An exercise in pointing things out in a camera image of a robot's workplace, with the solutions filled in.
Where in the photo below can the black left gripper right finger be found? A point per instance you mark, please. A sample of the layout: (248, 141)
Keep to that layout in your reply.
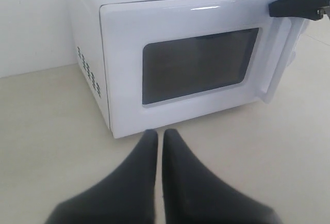
(194, 194)

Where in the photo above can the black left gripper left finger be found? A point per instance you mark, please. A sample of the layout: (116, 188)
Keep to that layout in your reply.
(124, 196)

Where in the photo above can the white microwave door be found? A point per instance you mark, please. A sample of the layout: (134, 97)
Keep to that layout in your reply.
(172, 60)

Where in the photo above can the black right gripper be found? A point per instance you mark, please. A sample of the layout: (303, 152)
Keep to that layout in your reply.
(307, 9)

